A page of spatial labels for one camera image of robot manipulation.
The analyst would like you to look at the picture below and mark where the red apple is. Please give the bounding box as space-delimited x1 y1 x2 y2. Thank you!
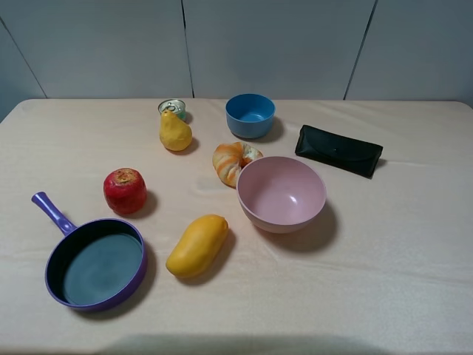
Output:
103 168 147 215

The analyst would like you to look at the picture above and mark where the pink bowl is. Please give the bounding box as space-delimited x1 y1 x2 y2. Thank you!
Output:
236 156 327 234

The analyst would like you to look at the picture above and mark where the blue bowl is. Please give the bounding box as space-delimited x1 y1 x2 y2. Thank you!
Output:
225 93 276 139

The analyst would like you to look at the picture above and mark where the yellow mango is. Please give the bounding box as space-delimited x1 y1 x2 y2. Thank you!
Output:
166 214 229 278

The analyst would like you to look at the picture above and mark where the yellow pear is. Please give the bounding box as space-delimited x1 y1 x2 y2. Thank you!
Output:
159 109 193 152

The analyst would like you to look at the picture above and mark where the small tin can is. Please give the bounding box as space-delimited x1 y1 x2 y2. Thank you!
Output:
158 98 187 122

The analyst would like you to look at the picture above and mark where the black glasses case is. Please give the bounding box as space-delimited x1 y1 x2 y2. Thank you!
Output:
295 125 383 178

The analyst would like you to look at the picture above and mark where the purple frying pan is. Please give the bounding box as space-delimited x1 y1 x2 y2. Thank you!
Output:
31 192 148 312

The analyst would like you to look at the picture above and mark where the orange striped bread ring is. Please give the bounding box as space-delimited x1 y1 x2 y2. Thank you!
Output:
212 141 264 188

